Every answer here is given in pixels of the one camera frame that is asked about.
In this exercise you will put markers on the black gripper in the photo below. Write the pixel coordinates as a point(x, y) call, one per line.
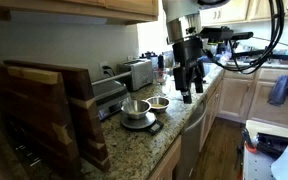
point(188, 53)

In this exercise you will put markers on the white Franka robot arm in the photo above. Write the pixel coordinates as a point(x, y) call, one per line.
point(180, 10)

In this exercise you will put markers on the steel bowl with yellow grains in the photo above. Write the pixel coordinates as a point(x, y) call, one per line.
point(158, 104)

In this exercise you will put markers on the empty steel bowl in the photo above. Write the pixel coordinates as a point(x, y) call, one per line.
point(135, 108)

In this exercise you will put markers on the kitchen sink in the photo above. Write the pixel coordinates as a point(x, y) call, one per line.
point(209, 68)

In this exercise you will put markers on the glass measuring cup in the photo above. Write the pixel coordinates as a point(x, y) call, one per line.
point(160, 76)

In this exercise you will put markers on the wooden base cabinet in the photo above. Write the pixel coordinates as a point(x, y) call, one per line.
point(237, 96)
point(212, 110)
point(167, 163)

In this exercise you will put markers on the stainless steel toaster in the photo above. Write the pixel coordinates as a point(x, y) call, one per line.
point(139, 75)

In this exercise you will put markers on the stainless steel dishwasher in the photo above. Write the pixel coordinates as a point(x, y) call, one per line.
point(190, 140)

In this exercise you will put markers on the round digital kitchen scale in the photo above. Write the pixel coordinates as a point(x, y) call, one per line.
point(140, 124)

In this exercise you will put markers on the black power plug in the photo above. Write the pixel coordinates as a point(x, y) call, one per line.
point(108, 70)

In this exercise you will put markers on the stainless steel panini grill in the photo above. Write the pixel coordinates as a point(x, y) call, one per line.
point(109, 96)

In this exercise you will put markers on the black orange clamp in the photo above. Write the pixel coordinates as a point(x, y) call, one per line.
point(247, 143)

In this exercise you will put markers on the blue hanging towel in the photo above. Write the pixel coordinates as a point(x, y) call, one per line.
point(280, 90)

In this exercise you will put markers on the black hand tools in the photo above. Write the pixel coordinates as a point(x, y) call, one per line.
point(272, 143)

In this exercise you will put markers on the white robot cart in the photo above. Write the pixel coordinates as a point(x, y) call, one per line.
point(260, 166)

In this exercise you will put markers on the dark wooden cutting board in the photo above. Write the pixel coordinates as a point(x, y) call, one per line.
point(84, 110)
point(27, 110)

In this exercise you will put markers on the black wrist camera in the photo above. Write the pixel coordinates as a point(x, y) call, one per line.
point(217, 33)

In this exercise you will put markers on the black camera on stand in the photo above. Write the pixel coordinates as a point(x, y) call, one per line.
point(244, 35)

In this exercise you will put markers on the wooden wall cabinet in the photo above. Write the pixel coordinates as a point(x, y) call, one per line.
point(237, 10)
point(84, 6)

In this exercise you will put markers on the white wall outlet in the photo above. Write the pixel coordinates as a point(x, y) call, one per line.
point(101, 65)

